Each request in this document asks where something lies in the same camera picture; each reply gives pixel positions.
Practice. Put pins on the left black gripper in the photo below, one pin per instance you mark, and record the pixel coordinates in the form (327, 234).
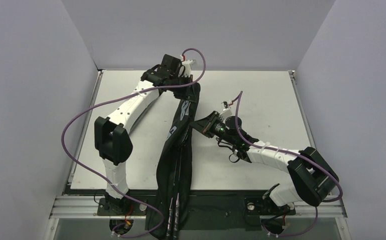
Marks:
(182, 86)

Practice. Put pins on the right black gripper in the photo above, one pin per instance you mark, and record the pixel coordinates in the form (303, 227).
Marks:
(207, 125)

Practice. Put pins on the black racket bag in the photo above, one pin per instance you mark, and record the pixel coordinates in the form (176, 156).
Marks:
(180, 132)

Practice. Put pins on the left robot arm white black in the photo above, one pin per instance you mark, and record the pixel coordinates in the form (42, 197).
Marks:
(112, 133)

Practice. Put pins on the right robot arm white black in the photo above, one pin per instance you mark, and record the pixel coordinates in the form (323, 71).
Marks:
(312, 179)

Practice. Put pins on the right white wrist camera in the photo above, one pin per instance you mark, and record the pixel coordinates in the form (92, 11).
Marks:
(226, 110)

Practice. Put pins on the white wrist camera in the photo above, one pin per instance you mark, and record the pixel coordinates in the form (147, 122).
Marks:
(186, 67)
(226, 110)

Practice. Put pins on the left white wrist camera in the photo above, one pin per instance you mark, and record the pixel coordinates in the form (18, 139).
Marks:
(186, 67)

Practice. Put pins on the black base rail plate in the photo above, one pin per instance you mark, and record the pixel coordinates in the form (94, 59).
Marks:
(207, 210)

